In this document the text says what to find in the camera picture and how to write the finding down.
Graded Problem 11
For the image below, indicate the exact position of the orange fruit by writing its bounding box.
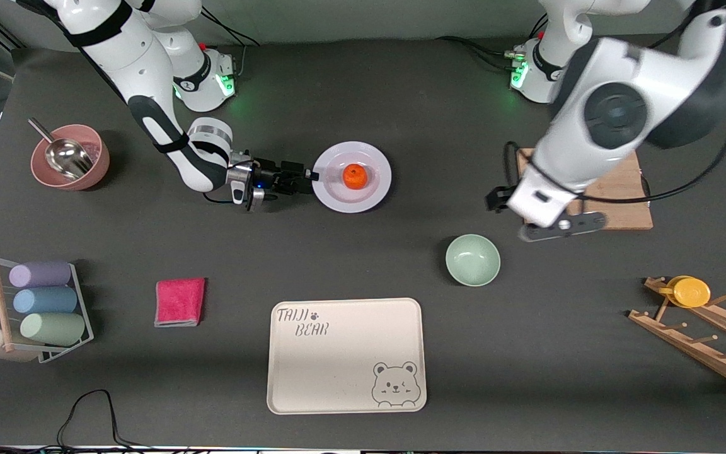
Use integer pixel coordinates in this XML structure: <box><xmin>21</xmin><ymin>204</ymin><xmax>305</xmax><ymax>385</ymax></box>
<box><xmin>342</xmin><ymin>163</ymin><xmax>367</xmax><ymax>190</ymax></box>

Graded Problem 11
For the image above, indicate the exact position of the white round plate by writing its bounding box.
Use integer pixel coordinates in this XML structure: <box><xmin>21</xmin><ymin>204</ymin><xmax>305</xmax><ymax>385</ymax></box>
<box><xmin>311</xmin><ymin>141</ymin><xmax>393</xmax><ymax>214</ymax></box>

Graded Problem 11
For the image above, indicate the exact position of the light green bowl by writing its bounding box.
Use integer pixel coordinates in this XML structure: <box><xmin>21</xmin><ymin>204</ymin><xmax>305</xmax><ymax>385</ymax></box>
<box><xmin>445</xmin><ymin>234</ymin><xmax>502</xmax><ymax>288</ymax></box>

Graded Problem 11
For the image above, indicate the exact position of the wooden cutting board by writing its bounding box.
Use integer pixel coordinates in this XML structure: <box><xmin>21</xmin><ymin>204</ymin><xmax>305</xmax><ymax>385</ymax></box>
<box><xmin>516</xmin><ymin>148</ymin><xmax>654</xmax><ymax>230</ymax></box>

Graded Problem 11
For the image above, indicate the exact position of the pink folded cloth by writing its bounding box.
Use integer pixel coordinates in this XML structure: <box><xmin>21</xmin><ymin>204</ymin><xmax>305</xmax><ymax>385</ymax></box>
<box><xmin>154</xmin><ymin>278</ymin><xmax>207</xmax><ymax>328</ymax></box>

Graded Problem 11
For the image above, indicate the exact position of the pink bowl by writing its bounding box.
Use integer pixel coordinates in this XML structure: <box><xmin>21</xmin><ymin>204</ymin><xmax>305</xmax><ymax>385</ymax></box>
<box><xmin>30</xmin><ymin>124</ymin><xmax>111</xmax><ymax>191</ymax></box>

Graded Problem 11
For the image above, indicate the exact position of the cream bear print tray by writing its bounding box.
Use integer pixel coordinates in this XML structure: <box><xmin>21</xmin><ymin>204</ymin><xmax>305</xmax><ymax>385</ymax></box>
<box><xmin>267</xmin><ymin>298</ymin><xmax>428</xmax><ymax>415</ymax></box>

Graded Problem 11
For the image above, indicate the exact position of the metal scoop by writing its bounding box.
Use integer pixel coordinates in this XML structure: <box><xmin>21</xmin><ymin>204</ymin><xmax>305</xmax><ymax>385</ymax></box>
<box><xmin>27</xmin><ymin>117</ymin><xmax>95</xmax><ymax>181</ymax></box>

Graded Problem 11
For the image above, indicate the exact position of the yellow cup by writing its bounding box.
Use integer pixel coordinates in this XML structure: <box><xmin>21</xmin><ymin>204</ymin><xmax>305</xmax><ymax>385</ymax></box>
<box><xmin>665</xmin><ymin>276</ymin><xmax>712</xmax><ymax>308</ymax></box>

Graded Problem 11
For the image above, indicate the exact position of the wooden peg drying rack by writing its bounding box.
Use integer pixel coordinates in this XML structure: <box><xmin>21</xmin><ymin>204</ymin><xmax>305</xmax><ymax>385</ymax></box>
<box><xmin>628</xmin><ymin>276</ymin><xmax>726</xmax><ymax>397</ymax></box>

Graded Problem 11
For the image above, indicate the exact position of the purple cup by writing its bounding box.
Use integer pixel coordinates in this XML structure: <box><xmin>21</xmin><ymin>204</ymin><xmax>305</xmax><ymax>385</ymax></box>
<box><xmin>9</xmin><ymin>260</ymin><xmax>72</xmax><ymax>289</ymax></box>

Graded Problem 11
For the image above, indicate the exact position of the blue cup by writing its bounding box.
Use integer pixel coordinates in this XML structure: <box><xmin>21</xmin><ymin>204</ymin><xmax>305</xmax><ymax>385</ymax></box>
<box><xmin>13</xmin><ymin>286</ymin><xmax>78</xmax><ymax>315</ymax></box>

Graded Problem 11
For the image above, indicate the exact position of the green cup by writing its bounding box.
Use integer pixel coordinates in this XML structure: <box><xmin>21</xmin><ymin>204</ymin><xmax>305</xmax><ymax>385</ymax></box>
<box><xmin>20</xmin><ymin>312</ymin><xmax>86</xmax><ymax>347</ymax></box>

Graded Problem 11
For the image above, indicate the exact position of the black right arm base cable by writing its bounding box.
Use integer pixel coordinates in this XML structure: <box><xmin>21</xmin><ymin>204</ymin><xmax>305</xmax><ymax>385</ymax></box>
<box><xmin>198</xmin><ymin>8</ymin><xmax>262</xmax><ymax>79</ymax></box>

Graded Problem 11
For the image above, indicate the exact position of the black arm base cable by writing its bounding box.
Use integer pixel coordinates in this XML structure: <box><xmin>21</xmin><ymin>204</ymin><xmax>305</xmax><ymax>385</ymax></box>
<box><xmin>435</xmin><ymin>11</ymin><xmax>550</xmax><ymax>71</ymax></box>
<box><xmin>198</xmin><ymin>8</ymin><xmax>262</xmax><ymax>79</ymax></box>

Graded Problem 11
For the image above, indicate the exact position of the black left arm base cable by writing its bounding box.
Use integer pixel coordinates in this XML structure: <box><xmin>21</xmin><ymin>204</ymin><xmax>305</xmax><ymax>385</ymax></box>
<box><xmin>435</xmin><ymin>11</ymin><xmax>550</xmax><ymax>71</ymax></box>

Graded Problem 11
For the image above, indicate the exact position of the thin black table cable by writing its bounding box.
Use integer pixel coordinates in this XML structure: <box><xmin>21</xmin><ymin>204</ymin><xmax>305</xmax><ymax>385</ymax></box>
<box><xmin>0</xmin><ymin>389</ymin><xmax>168</xmax><ymax>454</ymax></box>

